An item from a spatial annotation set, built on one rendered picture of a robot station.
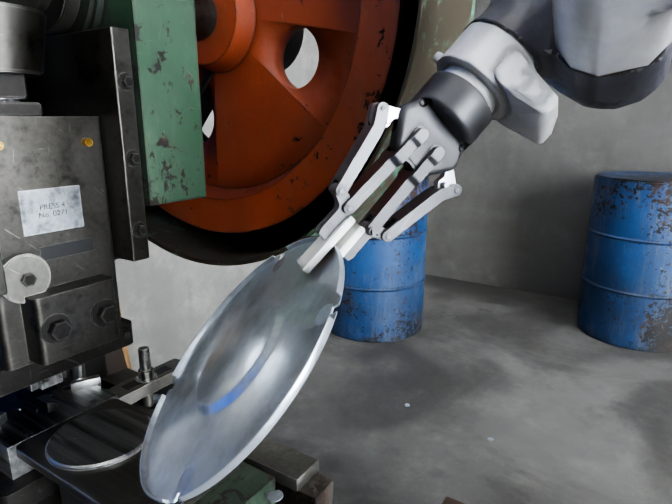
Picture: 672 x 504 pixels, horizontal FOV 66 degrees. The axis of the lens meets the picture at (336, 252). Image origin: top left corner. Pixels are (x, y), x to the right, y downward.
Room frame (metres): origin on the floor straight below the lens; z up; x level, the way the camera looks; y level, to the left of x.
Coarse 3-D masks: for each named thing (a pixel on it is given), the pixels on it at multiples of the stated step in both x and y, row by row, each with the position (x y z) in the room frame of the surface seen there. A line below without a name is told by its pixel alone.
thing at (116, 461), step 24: (96, 408) 0.64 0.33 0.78; (120, 408) 0.64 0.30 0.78; (48, 432) 0.58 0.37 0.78; (72, 432) 0.57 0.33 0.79; (96, 432) 0.57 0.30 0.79; (120, 432) 0.57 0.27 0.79; (144, 432) 0.57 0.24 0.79; (24, 456) 0.53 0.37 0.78; (48, 456) 0.53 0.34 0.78; (72, 456) 0.52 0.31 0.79; (96, 456) 0.52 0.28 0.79; (120, 456) 0.52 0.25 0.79; (72, 480) 0.49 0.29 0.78; (96, 480) 0.49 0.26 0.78; (120, 480) 0.49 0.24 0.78
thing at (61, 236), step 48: (0, 144) 0.55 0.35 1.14; (48, 144) 0.60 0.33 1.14; (96, 144) 0.64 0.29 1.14; (0, 192) 0.55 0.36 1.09; (48, 192) 0.59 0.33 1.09; (96, 192) 0.64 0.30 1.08; (0, 240) 0.54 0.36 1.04; (48, 240) 0.58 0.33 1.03; (96, 240) 0.63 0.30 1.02; (48, 288) 0.57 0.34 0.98; (96, 288) 0.59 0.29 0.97; (0, 336) 0.53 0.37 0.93; (48, 336) 0.54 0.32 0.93; (96, 336) 0.59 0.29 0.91
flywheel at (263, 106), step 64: (256, 0) 0.89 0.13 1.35; (320, 0) 0.83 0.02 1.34; (384, 0) 0.73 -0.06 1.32; (256, 64) 0.90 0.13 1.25; (320, 64) 0.83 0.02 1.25; (384, 64) 0.73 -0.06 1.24; (256, 128) 0.90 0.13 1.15; (320, 128) 0.83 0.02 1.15; (256, 192) 0.86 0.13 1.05; (320, 192) 0.79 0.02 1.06
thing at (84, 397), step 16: (48, 400) 0.66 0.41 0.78; (64, 400) 0.66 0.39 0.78; (80, 400) 0.66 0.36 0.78; (96, 400) 0.66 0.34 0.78; (16, 416) 0.62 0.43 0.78; (32, 416) 0.62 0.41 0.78; (48, 416) 0.62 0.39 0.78; (64, 416) 0.62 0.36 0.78; (0, 432) 0.58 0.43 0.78; (16, 432) 0.58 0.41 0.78; (32, 432) 0.58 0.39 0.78; (0, 448) 0.56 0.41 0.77; (0, 464) 0.56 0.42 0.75; (16, 464) 0.55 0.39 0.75
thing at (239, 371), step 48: (240, 288) 0.61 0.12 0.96; (288, 288) 0.50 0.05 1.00; (336, 288) 0.41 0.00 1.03; (240, 336) 0.49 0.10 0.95; (288, 336) 0.43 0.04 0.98; (192, 384) 0.50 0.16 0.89; (240, 384) 0.41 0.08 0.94; (288, 384) 0.37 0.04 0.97; (192, 432) 0.42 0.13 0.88; (240, 432) 0.36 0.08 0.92; (144, 480) 0.41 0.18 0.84; (192, 480) 0.36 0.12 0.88
